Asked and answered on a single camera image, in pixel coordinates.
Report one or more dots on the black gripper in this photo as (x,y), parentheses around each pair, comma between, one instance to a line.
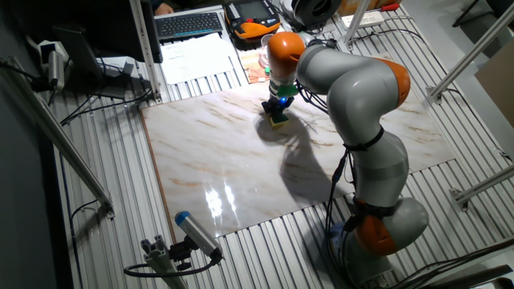
(280,102)

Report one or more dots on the green yellow sponge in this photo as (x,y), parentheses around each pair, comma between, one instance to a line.
(279,119)

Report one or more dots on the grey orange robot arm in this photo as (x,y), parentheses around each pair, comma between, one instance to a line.
(361,96)

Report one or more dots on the person hand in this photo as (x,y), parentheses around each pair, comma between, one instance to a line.
(162,9)

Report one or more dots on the orange striped towel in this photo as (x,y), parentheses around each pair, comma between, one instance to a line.
(253,68)

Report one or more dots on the clear glass cup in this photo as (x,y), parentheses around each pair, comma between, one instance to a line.
(265,52)

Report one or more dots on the orange black teach pendant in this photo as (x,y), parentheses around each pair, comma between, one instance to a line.
(251,20)

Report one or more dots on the white printed paper sheet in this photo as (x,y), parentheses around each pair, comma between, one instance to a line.
(197,58)

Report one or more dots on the marble pattern board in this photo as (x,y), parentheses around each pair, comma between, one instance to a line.
(201,160)

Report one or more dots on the black round spool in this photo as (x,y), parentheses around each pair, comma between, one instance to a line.
(311,12)

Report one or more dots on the black keyboard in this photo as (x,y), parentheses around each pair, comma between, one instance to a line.
(188,25)

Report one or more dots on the white power strip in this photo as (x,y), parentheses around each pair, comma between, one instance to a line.
(371,18)

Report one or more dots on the brown cardboard box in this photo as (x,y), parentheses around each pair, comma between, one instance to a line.
(379,3)

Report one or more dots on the red screwdriver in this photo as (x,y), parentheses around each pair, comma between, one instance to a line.
(390,6)

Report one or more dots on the black computer monitor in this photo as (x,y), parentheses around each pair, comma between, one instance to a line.
(108,32)

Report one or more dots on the aluminium profile stub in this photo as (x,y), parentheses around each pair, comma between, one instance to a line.
(160,261)

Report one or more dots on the brown cardboard panel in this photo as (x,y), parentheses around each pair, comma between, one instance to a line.
(498,88)

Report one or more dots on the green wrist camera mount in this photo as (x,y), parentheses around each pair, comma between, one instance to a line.
(287,90)

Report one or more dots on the aluminium frame post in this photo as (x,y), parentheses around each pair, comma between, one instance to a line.
(142,40)
(355,24)

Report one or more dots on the silver camera with blue cap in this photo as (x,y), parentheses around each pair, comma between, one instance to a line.
(197,233)

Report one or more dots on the black camera ball mount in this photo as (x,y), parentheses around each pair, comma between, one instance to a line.
(180,252)

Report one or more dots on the aluminium frame beam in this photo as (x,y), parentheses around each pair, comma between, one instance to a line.
(60,140)
(482,186)
(474,50)

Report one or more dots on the silver depth camera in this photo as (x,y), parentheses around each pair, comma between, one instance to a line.
(56,68)

